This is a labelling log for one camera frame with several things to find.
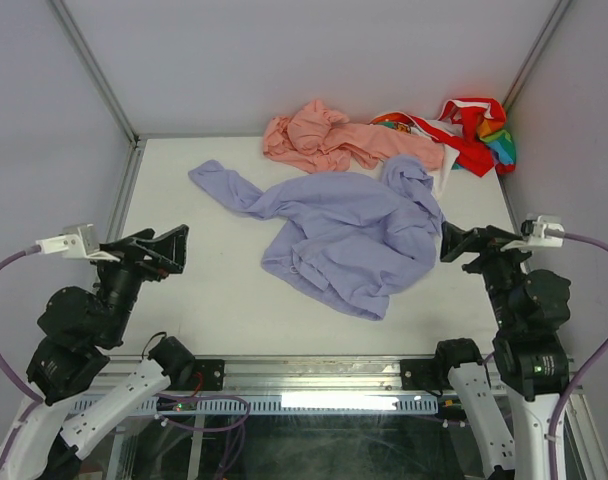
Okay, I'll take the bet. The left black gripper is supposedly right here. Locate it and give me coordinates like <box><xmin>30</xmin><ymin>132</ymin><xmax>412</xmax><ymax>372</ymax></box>
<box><xmin>90</xmin><ymin>224</ymin><xmax>190</xmax><ymax>344</ymax></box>

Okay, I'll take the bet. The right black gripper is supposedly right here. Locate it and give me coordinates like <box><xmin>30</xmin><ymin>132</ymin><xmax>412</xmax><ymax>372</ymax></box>
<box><xmin>439</xmin><ymin>219</ymin><xmax>541</xmax><ymax>330</ymax></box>

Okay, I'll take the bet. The lavender zip jacket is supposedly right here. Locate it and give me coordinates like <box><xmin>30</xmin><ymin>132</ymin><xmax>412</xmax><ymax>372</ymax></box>
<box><xmin>188</xmin><ymin>155</ymin><xmax>444</xmax><ymax>321</ymax></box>

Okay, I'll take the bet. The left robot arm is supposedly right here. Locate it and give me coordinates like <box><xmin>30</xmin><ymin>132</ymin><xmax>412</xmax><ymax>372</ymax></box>
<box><xmin>0</xmin><ymin>224</ymin><xmax>194</xmax><ymax>479</ymax></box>

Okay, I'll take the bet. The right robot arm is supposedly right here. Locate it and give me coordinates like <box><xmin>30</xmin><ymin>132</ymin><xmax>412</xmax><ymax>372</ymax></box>
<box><xmin>431</xmin><ymin>215</ymin><xmax>572</xmax><ymax>479</ymax></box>

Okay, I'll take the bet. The red white colourful garment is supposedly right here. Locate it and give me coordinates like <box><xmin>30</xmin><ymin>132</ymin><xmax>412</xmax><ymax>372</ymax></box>
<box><xmin>371</xmin><ymin>97</ymin><xmax>517</xmax><ymax>197</ymax></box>

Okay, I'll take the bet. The small electronics board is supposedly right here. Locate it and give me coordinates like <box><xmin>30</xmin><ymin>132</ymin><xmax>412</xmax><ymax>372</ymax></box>
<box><xmin>156</xmin><ymin>396</ymin><xmax>197</xmax><ymax>413</ymax></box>

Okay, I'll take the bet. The pink garment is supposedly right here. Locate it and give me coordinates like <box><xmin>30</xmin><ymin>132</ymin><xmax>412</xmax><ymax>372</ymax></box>
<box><xmin>262</xmin><ymin>99</ymin><xmax>445</xmax><ymax>173</ymax></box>

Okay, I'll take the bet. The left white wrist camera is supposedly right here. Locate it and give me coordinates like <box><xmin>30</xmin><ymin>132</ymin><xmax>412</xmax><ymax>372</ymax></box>
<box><xmin>35</xmin><ymin>223</ymin><xmax>119</xmax><ymax>262</ymax></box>

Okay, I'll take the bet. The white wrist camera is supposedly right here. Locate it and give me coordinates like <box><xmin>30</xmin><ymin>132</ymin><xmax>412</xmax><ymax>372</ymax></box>
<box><xmin>35</xmin><ymin>223</ymin><xmax>119</xmax><ymax>262</ymax></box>
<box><xmin>500</xmin><ymin>214</ymin><xmax>565</xmax><ymax>252</ymax></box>

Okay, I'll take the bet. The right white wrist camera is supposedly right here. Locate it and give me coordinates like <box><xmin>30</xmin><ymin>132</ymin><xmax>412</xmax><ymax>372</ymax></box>
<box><xmin>500</xmin><ymin>214</ymin><xmax>565</xmax><ymax>252</ymax></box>

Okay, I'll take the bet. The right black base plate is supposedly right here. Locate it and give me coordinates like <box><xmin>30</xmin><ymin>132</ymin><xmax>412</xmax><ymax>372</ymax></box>
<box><xmin>399</xmin><ymin>358</ymin><xmax>442</xmax><ymax>394</ymax></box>

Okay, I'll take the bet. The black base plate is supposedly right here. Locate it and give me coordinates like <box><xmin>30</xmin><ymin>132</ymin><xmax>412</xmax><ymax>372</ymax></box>
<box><xmin>182</xmin><ymin>358</ymin><xmax>226</xmax><ymax>393</ymax></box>
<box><xmin>399</xmin><ymin>358</ymin><xmax>442</xmax><ymax>394</ymax></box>

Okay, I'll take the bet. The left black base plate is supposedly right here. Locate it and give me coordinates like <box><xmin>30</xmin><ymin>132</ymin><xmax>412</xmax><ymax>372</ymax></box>
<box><xmin>182</xmin><ymin>358</ymin><xmax>226</xmax><ymax>393</ymax></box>

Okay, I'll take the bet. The aluminium mounting rail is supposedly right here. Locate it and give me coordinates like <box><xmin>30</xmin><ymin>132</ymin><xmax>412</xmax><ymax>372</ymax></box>
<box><xmin>91</xmin><ymin>353</ymin><xmax>580</xmax><ymax>396</ymax></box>

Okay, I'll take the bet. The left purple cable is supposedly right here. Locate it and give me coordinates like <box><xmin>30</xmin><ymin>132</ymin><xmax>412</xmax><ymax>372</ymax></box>
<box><xmin>0</xmin><ymin>245</ymin><xmax>253</xmax><ymax>480</ymax></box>

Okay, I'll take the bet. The blue slotted cable duct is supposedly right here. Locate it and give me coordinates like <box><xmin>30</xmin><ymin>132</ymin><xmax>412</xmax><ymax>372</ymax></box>
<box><xmin>68</xmin><ymin>393</ymin><xmax>465</xmax><ymax>416</ymax></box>

